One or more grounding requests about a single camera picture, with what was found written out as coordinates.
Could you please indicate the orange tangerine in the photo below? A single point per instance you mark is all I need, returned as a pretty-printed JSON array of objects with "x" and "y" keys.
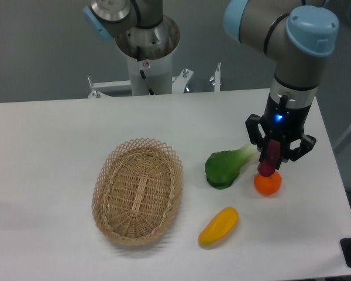
[{"x": 268, "y": 186}]

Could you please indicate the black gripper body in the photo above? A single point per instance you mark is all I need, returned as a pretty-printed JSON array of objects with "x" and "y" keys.
[{"x": 283, "y": 125}]

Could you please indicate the green bok choy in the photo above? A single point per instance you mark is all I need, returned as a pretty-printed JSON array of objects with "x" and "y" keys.
[{"x": 223, "y": 168}]

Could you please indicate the white metal base frame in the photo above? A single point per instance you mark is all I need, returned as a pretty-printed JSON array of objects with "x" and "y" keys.
[{"x": 145, "y": 79}]

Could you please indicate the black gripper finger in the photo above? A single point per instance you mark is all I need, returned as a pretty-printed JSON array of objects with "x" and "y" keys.
[
  {"x": 257, "y": 129},
  {"x": 307, "y": 143}
]

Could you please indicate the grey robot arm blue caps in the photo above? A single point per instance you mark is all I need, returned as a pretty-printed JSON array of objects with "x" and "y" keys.
[{"x": 298, "y": 35}]

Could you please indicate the oval wicker basket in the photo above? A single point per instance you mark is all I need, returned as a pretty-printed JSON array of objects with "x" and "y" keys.
[{"x": 138, "y": 192}]

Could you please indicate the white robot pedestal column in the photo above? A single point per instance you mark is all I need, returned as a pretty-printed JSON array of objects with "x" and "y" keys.
[{"x": 149, "y": 56}]

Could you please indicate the purple sweet potato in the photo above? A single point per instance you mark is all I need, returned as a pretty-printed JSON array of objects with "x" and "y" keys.
[{"x": 271, "y": 159}]

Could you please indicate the yellow mango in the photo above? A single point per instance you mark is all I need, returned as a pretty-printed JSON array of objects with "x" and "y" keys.
[{"x": 219, "y": 227}]

